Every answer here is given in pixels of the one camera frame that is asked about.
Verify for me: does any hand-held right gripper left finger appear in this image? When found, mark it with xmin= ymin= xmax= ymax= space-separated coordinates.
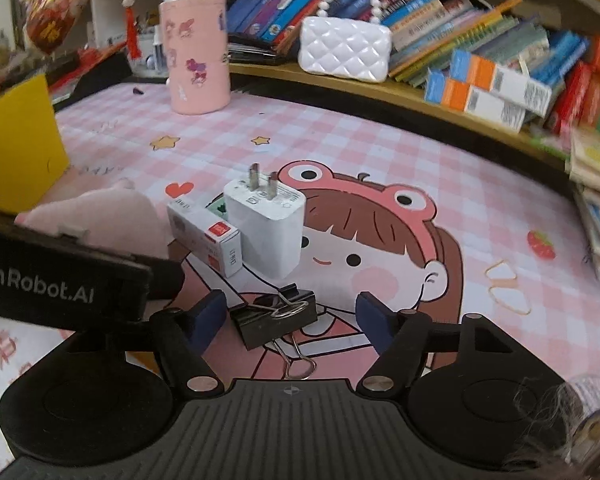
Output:
xmin=70 ymin=290 xmax=227 ymax=401

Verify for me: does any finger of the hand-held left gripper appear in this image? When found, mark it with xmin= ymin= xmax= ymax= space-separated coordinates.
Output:
xmin=147 ymin=258 xmax=186 ymax=307

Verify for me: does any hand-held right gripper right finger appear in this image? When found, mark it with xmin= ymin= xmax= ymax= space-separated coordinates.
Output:
xmin=356 ymin=292 xmax=523 ymax=400

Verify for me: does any small white red-label box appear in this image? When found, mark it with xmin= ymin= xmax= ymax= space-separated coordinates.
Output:
xmin=167 ymin=199 xmax=242 ymax=277

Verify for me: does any black binder clip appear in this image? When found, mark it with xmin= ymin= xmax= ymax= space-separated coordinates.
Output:
xmin=230 ymin=284 xmax=317 ymax=380

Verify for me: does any large pink plush toy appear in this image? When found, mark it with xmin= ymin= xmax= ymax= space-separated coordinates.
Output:
xmin=15 ymin=179 xmax=172 ymax=262

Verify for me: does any white charger plug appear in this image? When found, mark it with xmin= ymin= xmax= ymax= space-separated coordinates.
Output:
xmin=223 ymin=162 xmax=307 ymax=280

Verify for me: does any yellow cardboard box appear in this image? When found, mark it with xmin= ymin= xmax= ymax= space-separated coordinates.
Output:
xmin=0 ymin=75 xmax=71 ymax=216

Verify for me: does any tan rubber band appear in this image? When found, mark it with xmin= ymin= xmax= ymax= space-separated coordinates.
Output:
xmin=485 ymin=260 xmax=516 ymax=284
xmin=489 ymin=282 xmax=531 ymax=316

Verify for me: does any pink checked desk mat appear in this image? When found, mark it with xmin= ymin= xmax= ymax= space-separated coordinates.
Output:
xmin=0 ymin=80 xmax=600 ymax=466

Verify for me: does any fluffy grey sleeve cuff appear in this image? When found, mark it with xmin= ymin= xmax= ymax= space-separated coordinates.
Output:
xmin=502 ymin=380 xmax=600 ymax=480

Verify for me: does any pink cartoon pen holder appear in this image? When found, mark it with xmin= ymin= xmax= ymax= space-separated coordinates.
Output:
xmin=159 ymin=0 xmax=230 ymax=116

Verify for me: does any orange blue white carton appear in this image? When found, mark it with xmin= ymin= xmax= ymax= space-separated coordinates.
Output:
xmin=425 ymin=71 xmax=527 ymax=134
xmin=450 ymin=49 xmax=553 ymax=119

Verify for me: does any flat black device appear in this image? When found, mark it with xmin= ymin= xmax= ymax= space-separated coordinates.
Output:
xmin=227 ymin=35 xmax=289 ymax=66

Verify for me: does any pile of books and papers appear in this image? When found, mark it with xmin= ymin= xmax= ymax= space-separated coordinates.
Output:
xmin=567 ymin=130 xmax=600 ymax=287

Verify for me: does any red tassel figure ornament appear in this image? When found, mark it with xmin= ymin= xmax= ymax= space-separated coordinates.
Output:
xmin=122 ymin=0 xmax=142 ymax=61

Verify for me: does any red gold snack bag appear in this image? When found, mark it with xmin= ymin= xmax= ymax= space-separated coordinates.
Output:
xmin=22 ymin=0 xmax=99 ymax=54

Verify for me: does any white quilted handbag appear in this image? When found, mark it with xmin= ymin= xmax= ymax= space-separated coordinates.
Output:
xmin=298 ymin=0 xmax=394 ymax=84

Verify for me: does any row of blue purple books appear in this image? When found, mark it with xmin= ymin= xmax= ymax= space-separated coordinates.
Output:
xmin=227 ymin=0 xmax=592 ymax=87

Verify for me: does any red boxed book set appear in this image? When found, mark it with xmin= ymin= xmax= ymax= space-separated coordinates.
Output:
xmin=547 ymin=35 xmax=600 ymax=137

